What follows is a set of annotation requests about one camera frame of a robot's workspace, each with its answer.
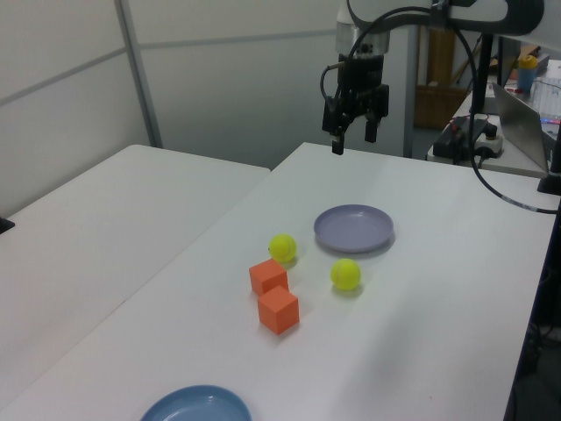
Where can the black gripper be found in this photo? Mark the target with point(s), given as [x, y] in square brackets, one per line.
[363, 72]

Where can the yellow tennis ball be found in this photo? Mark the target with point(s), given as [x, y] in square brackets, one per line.
[282, 247]
[345, 274]

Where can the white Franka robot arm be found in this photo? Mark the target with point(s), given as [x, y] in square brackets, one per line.
[377, 39]

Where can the brown wooden cabinet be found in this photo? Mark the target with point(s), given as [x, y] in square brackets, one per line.
[438, 96]

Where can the silver laptop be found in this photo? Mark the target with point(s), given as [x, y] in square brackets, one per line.
[519, 127]

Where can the blue cup with yellow lid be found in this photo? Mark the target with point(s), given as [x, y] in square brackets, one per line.
[527, 74]

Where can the white side desk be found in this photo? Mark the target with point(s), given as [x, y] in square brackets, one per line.
[504, 169]

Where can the black monitor stand pole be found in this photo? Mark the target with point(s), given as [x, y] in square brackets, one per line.
[482, 74]

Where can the black stand with base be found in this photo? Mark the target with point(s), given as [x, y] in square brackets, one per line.
[553, 180]

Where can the grey emergency stop button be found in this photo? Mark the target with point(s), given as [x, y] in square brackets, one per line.
[490, 140]

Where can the purple plastic plate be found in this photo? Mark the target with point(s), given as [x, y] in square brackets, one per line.
[353, 228]

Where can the black power box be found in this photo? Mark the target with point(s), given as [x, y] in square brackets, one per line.
[451, 142]

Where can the orange foam cube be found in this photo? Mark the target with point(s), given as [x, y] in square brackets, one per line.
[267, 277]
[278, 313]

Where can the blue plastic plate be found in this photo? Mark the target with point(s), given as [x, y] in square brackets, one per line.
[197, 405]

